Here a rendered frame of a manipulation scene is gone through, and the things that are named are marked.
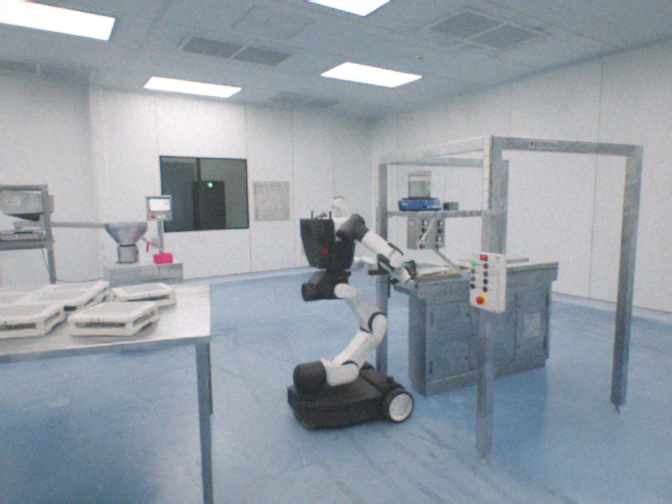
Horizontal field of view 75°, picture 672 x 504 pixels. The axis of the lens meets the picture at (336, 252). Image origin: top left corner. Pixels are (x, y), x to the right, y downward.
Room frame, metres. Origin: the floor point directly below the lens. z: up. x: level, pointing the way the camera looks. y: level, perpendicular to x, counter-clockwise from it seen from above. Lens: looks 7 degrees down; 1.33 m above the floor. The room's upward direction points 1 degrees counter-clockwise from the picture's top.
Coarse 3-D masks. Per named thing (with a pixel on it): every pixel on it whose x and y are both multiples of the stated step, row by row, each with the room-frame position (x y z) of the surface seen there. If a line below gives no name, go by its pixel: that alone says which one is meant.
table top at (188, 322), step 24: (192, 288) 2.49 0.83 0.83; (168, 312) 1.95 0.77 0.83; (192, 312) 1.94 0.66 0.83; (48, 336) 1.61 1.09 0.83; (72, 336) 1.61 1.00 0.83; (96, 336) 1.60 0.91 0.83; (120, 336) 1.60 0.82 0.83; (144, 336) 1.60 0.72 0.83; (168, 336) 1.59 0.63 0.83; (192, 336) 1.59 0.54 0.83; (0, 360) 1.42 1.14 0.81; (24, 360) 1.44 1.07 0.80
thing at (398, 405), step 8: (392, 392) 2.48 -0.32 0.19; (400, 392) 2.47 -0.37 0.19; (408, 392) 2.50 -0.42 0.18; (384, 400) 2.47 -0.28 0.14; (392, 400) 2.44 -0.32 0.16; (400, 400) 2.48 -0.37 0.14; (408, 400) 2.51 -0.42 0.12; (384, 408) 2.45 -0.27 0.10; (392, 408) 2.46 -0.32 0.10; (400, 408) 2.48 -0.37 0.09; (408, 408) 2.51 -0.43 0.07; (392, 416) 2.44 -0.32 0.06; (400, 416) 2.48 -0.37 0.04; (408, 416) 2.49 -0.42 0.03
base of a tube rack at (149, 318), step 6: (144, 318) 1.76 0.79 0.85; (150, 318) 1.76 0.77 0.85; (156, 318) 1.82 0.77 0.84; (138, 324) 1.67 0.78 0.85; (144, 324) 1.71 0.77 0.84; (72, 330) 1.62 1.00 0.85; (78, 330) 1.61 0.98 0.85; (84, 330) 1.61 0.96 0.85; (90, 330) 1.61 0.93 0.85; (96, 330) 1.61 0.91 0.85; (102, 330) 1.61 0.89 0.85; (108, 330) 1.61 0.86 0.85; (114, 330) 1.61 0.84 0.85; (120, 330) 1.61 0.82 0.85; (126, 330) 1.61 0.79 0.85; (132, 330) 1.61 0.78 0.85; (138, 330) 1.66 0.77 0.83
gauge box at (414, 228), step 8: (408, 224) 2.73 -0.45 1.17; (416, 224) 2.66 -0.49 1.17; (432, 224) 2.71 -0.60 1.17; (408, 232) 2.73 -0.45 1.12; (416, 232) 2.66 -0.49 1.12; (432, 232) 2.71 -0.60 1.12; (408, 240) 2.73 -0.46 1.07; (416, 240) 2.66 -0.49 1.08; (432, 240) 2.71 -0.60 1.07; (408, 248) 2.73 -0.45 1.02; (424, 248) 2.68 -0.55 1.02; (432, 248) 2.71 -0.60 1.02
